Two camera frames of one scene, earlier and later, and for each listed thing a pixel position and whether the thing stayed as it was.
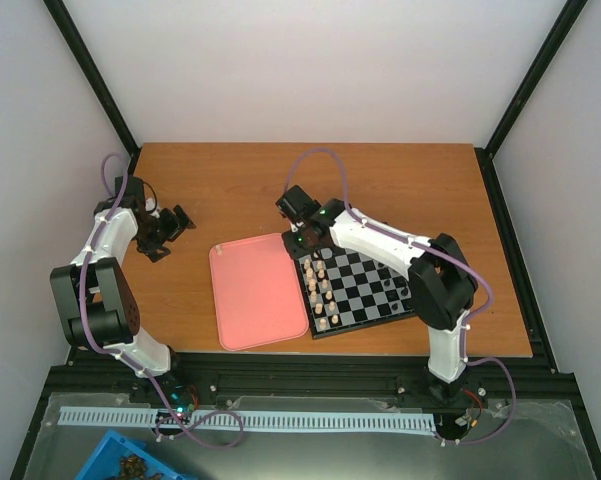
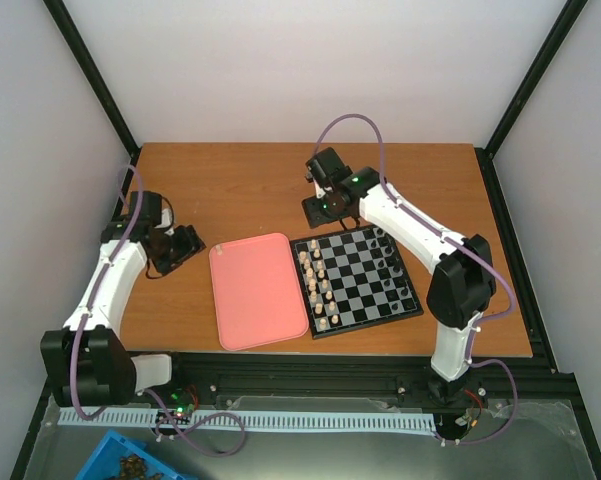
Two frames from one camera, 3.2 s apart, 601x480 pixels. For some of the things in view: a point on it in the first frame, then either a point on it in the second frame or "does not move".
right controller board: x=470 y=418 does not move
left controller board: x=184 y=399 does not move
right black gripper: x=293 y=247 to x=315 y=217
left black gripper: x=175 y=229 to x=191 y=243
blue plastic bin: x=121 y=457 does not move
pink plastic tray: x=259 y=294 does not move
